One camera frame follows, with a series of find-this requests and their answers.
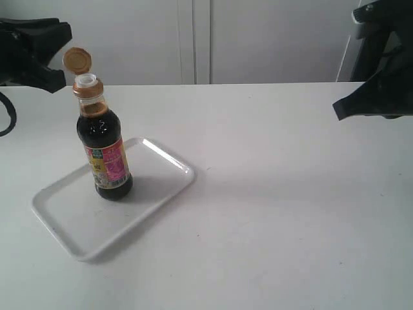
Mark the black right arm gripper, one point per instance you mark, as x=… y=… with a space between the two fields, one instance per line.
x=385 y=28

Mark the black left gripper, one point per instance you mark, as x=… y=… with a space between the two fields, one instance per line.
x=23 y=39

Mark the dark soy sauce bottle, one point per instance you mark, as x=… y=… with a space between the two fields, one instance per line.
x=99 y=129

